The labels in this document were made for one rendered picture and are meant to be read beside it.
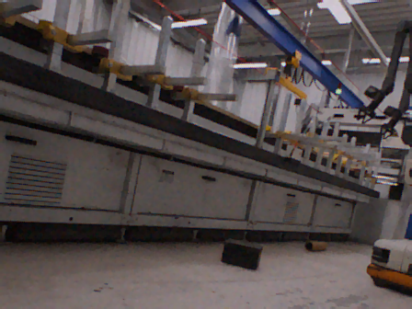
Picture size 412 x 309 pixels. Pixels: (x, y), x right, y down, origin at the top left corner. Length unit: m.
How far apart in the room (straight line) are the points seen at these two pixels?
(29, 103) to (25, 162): 0.33
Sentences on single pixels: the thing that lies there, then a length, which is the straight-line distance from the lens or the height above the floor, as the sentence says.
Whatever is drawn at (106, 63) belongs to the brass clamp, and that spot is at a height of 0.80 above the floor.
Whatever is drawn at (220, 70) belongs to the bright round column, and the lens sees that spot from 7.24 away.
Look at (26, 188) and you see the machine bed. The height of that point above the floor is 0.24.
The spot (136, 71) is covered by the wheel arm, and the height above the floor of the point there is 0.80.
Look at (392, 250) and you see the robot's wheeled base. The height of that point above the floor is 0.23.
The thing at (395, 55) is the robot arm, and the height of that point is 1.41.
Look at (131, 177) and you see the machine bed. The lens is 2.08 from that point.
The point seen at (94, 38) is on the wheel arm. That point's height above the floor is 0.82.
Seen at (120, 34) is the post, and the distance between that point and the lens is 1.74.
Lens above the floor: 0.43
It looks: 3 degrees down
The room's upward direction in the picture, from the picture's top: 11 degrees clockwise
